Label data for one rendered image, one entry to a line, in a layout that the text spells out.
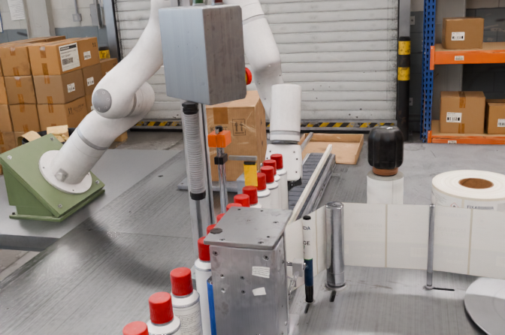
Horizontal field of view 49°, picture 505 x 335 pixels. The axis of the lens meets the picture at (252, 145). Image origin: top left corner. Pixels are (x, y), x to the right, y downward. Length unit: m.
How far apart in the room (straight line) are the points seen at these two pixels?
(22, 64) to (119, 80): 3.47
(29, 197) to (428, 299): 1.25
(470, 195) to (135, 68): 0.99
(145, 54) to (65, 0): 5.13
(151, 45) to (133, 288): 0.70
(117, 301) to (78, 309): 0.09
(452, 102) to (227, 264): 4.35
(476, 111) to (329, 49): 1.55
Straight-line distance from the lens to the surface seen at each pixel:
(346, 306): 1.16
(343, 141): 2.45
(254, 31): 1.51
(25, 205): 1.91
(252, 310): 0.87
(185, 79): 1.15
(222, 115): 1.89
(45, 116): 5.12
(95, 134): 1.80
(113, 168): 2.32
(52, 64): 4.98
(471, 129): 5.14
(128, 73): 1.69
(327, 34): 5.64
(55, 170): 1.93
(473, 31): 5.00
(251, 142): 1.90
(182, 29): 1.13
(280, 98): 1.49
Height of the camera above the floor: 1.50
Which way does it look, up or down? 16 degrees down
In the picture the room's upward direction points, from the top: 3 degrees counter-clockwise
